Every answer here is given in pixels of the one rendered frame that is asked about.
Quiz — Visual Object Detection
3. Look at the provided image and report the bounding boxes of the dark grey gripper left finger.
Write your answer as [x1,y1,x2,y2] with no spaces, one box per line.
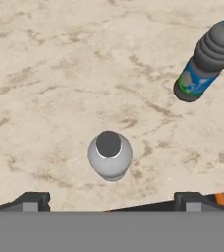
[0,191,51,212]

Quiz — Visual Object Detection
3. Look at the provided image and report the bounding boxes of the grey bottle with blue label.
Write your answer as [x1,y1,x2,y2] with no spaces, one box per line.
[173,8,224,103]

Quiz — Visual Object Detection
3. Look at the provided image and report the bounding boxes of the grey bottle with dark cap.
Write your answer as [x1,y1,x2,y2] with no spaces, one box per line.
[86,130,134,182]

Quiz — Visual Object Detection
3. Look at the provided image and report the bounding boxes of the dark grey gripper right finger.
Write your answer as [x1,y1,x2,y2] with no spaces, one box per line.
[173,191,224,212]

